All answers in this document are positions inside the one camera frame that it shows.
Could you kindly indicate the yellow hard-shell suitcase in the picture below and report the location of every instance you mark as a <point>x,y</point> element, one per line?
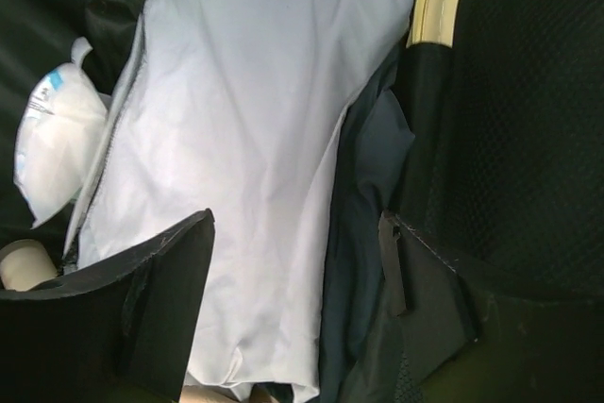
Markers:
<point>482,130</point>

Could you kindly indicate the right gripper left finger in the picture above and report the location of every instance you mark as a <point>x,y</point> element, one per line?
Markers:
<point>120,330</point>

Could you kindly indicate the white tissue pack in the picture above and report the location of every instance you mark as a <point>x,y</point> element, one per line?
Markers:
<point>58,136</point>

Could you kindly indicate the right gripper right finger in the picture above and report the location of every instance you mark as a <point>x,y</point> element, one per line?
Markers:
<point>451,328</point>

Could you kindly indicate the grey white garment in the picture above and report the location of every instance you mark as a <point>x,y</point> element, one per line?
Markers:
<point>237,106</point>

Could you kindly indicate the beige cosmetic bottle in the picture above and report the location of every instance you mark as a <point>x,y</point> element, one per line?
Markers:
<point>25,264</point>

